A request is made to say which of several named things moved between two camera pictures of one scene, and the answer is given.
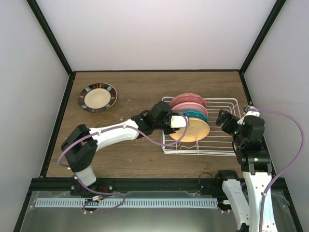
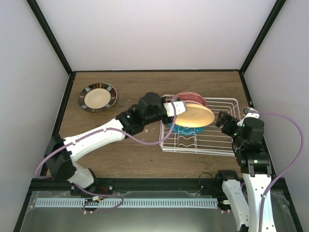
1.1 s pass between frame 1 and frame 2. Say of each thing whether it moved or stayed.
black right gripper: stayed
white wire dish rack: stayed
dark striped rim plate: stayed
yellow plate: moved
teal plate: moved
